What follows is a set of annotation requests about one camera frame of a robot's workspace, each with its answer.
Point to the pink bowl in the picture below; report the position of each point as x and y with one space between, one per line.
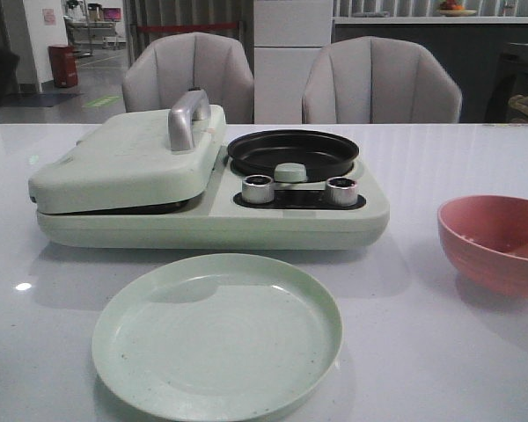
485 237

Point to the white cabinet column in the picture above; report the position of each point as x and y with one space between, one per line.
287 36

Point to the beige chair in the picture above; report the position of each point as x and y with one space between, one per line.
172 65
379 81

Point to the red trash bin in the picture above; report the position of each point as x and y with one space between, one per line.
63 65

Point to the mint green plate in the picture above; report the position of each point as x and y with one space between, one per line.
219 337

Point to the black round frying pan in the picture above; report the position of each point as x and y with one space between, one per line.
323 155

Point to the beige chair left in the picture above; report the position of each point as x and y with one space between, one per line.
172 65

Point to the mint green breakfast maker base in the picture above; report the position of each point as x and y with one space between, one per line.
215 221

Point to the dark counter with white top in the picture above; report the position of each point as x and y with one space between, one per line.
469 48

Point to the mint green pan handle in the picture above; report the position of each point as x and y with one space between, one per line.
290 173

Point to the left silver knob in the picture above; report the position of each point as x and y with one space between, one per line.
258 189

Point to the beige chair right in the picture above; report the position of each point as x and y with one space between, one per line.
379 81

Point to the fruit bowl on counter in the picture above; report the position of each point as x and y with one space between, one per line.
453 8

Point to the dark appliance at right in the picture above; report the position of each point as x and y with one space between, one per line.
511 78

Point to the silver knob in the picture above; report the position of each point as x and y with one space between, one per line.
258 189
341 192

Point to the right silver knob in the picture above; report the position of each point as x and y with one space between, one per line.
341 192

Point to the dark floor mat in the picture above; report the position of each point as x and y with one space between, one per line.
38 100

